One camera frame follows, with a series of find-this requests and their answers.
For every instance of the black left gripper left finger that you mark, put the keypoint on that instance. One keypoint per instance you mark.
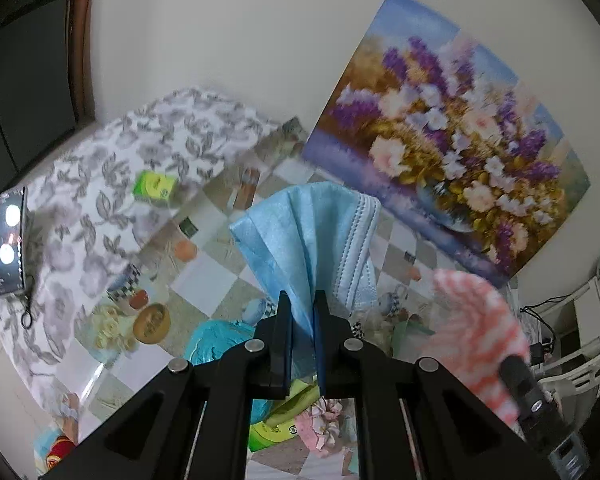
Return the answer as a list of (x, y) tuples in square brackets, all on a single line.
[(276, 333)]

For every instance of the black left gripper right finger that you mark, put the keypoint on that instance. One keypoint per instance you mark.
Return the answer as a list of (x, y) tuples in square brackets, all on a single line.
[(329, 334)]

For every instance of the blue face mask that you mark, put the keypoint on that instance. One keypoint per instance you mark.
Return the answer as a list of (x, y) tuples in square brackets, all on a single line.
[(312, 237)]

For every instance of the pink white striped cloth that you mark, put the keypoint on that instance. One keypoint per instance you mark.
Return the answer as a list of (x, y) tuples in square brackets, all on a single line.
[(477, 336)]

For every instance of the green tissue packet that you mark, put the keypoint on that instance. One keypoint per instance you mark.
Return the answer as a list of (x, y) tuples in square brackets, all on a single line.
[(155, 188)]

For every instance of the teal plastic case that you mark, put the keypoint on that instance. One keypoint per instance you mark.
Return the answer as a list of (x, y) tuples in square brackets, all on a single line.
[(213, 338)]

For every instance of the checkered patterned table mat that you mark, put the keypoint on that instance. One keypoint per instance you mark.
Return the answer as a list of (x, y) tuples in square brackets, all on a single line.
[(118, 317)]

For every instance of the white chair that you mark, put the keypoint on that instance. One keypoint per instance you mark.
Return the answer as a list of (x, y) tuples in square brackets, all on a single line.
[(571, 371)]

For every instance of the floral canvas painting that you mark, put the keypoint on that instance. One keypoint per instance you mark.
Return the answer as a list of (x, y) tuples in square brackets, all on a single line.
[(451, 142)]

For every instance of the grey floral tablecloth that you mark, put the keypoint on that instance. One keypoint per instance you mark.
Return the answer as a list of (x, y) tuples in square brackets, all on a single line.
[(95, 194)]

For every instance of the smartphone with strap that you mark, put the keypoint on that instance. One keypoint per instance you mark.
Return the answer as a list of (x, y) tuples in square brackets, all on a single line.
[(16, 281)]

